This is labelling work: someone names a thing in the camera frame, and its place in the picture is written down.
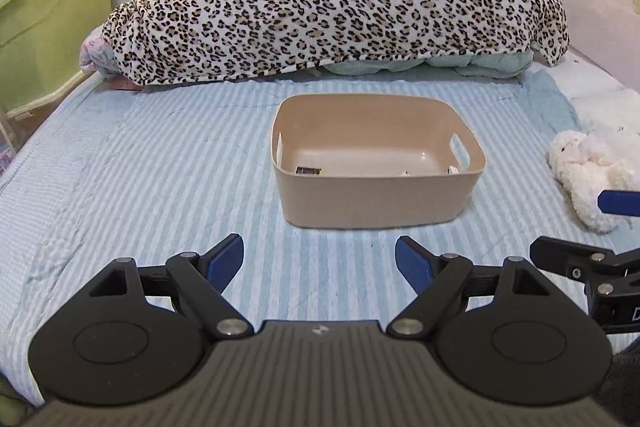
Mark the light green quilt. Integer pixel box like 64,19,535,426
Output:
324,50,534,79

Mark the white plush toy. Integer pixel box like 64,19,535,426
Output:
547,130,639,234

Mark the green plastic storage bin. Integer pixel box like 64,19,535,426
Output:
1,0,112,112

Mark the leopard print blanket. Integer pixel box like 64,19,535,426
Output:
102,0,570,86

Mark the pink fabric bundle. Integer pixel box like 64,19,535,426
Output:
79,25,119,79

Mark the blue striped bed sheet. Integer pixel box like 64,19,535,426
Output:
1,67,639,404

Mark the beige plastic storage basket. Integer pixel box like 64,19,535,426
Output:
271,93,487,230

